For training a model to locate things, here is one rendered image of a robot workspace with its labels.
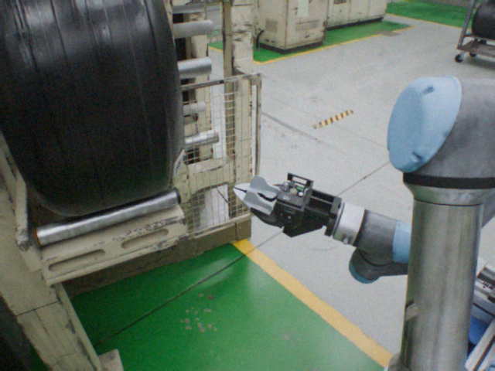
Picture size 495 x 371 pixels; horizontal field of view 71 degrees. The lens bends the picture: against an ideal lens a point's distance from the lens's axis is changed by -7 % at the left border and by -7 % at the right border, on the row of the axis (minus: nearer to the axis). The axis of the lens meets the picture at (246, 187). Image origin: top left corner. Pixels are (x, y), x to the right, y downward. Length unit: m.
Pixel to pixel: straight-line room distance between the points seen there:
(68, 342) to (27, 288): 0.27
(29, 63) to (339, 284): 1.66
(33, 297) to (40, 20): 0.74
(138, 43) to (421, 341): 0.59
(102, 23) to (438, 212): 0.54
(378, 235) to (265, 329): 1.12
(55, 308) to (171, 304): 0.78
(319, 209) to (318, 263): 1.32
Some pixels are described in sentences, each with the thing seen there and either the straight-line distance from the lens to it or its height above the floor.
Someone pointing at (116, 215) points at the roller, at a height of 0.91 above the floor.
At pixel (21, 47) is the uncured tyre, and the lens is 0.62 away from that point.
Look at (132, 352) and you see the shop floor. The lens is 1.73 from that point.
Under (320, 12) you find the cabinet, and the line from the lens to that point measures 5.83.
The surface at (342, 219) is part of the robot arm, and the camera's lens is 0.69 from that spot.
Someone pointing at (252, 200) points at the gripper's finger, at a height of 1.01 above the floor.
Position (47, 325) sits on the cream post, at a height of 0.54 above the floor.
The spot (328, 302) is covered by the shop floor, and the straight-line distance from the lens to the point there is 1.85.
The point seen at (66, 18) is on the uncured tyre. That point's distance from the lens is 0.63.
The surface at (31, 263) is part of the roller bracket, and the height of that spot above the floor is 0.88.
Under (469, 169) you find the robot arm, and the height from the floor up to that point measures 1.24.
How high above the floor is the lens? 1.45
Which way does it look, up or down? 36 degrees down
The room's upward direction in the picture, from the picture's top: straight up
